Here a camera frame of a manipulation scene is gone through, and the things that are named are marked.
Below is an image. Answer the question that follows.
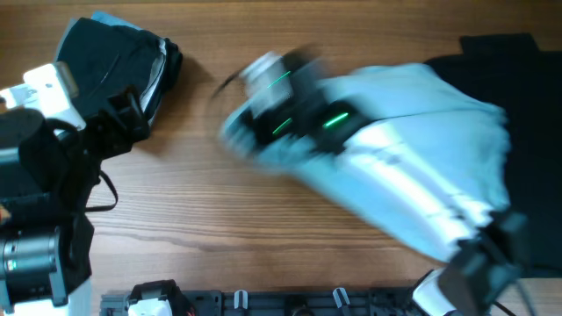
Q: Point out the folded grey shirt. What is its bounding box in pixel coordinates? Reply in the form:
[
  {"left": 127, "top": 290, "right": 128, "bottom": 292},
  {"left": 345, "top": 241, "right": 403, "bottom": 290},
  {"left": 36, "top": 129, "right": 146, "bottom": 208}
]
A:
[{"left": 140, "top": 38, "right": 167, "bottom": 126}]

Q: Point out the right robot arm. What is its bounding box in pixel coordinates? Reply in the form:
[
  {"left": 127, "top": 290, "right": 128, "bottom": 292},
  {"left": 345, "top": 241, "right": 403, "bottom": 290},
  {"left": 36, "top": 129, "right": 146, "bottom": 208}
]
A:
[{"left": 226, "top": 51, "right": 527, "bottom": 315}]

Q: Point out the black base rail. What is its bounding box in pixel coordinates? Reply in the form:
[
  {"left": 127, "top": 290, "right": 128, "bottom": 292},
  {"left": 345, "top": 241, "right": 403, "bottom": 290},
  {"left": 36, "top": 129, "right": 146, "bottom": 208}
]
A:
[{"left": 99, "top": 287, "right": 422, "bottom": 316}]

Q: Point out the black shirt on right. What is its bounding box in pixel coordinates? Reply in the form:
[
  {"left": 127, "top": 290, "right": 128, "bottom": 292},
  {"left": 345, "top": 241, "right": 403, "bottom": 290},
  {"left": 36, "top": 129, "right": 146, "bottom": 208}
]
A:
[{"left": 426, "top": 33, "right": 561, "bottom": 278}]

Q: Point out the light blue t-shirt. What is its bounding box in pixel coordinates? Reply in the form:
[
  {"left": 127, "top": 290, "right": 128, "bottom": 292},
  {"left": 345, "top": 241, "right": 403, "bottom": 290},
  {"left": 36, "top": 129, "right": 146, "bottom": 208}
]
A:
[{"left": 220, "top": 63, "right": 510, "bottom": 262}]

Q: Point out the folded light blue shirt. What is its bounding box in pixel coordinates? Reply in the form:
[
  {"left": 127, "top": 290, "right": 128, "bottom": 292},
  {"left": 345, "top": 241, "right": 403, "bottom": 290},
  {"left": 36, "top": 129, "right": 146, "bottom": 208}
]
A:
[{"left": 54, "top": 11, "right": 141, "bottom": 60}]

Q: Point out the folded black shirt on stack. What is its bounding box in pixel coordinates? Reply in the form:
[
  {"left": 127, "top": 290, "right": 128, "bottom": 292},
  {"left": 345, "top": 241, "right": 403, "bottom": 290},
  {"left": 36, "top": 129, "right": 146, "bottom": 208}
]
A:
[{"left": 57, "top": 18, "right": 183, "bottom": 119}]

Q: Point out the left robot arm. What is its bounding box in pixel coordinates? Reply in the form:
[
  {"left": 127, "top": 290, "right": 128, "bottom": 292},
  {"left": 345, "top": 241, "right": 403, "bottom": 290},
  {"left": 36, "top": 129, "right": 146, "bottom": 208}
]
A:
[{"left": 1, "top": 85, "right": 149, "bottom": 314}]

